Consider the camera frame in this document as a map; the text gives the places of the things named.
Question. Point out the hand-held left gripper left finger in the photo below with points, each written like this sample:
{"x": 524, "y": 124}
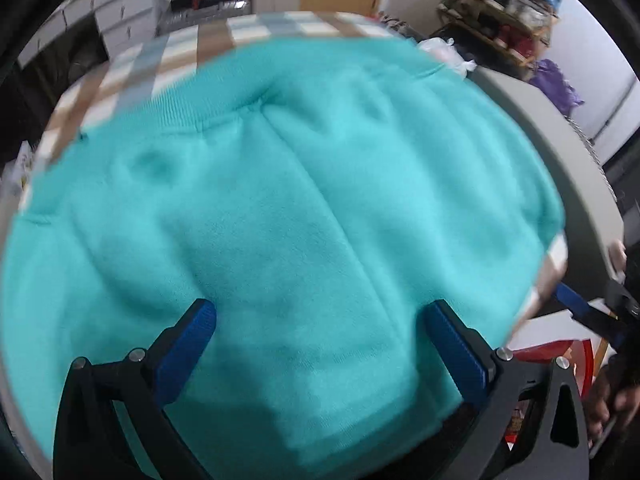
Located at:
{"x": 182, "y": 355}

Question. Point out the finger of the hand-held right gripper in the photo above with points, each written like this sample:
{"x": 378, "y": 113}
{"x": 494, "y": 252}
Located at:
{"x": 575, "y": 302}

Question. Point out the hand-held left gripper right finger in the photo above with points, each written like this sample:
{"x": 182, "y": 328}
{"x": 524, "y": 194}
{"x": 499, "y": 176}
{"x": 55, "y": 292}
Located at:
{"x": 460, "y": 355}

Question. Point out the teal jacket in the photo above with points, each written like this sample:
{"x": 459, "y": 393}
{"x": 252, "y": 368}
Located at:
{"x": 275, "y": 235}

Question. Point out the person's right hand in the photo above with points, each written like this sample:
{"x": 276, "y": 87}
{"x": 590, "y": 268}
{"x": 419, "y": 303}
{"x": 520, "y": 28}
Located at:
{"x": 600, "y": 395}

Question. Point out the red and white object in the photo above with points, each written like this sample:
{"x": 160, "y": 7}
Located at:
{"x": 545, "y": 347}

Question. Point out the grey side table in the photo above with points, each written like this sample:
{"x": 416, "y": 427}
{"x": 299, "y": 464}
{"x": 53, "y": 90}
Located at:
{"x": 550, "y": 135}

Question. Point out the purple bag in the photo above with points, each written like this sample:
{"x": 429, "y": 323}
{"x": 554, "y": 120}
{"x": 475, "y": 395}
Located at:
{"x": 555, "y": 85}

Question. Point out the white plastic bag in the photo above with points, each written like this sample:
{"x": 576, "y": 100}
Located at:
{"x": 445, "y": 52}

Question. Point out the wooden shoe rack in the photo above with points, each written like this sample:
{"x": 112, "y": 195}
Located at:
{"x": 500, "y": 15}

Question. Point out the checked blanket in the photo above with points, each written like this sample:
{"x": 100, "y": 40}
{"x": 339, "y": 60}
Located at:
{"x": 175, "y": 55}

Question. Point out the silver suitcase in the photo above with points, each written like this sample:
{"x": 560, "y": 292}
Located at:
{"x": 200, "y": 17}

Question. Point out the white drawer desk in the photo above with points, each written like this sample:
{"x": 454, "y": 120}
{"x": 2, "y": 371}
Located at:
{"x": 125, "y": 15}

